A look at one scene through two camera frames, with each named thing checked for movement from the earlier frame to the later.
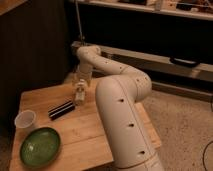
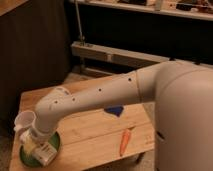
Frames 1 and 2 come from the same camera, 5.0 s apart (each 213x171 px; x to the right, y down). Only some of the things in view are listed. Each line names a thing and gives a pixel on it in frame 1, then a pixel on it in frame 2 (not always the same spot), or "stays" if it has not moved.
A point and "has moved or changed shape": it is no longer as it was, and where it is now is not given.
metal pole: [79, 21] stays
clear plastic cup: [23, 121] stays
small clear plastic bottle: [80, 98] has moved or changed shape
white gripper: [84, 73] to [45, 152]
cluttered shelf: [196, 9] stays
